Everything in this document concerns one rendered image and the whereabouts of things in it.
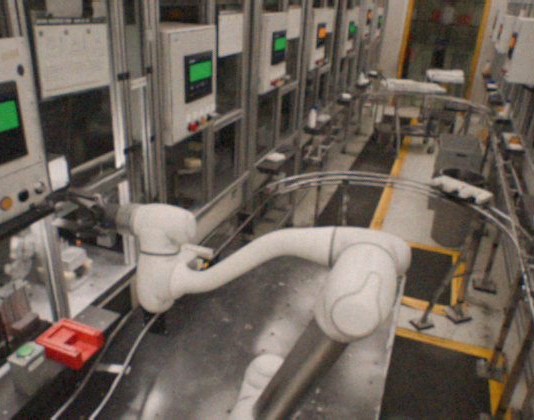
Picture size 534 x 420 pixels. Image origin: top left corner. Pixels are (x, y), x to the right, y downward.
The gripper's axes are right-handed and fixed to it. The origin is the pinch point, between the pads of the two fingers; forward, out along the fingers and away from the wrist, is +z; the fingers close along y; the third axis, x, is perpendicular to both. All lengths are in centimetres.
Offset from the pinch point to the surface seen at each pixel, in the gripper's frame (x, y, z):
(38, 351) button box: 24.4, -31.6, -1.8
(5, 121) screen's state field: 5.5, 28.5, 4.2
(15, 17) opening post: -8, 51, 5
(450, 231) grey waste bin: -269, -153, -157
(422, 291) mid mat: -189, -159, -132
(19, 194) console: 5.6, 7.3, 6.7
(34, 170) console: -1.6, 11.3, 6.2
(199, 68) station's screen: -97, 18, -8
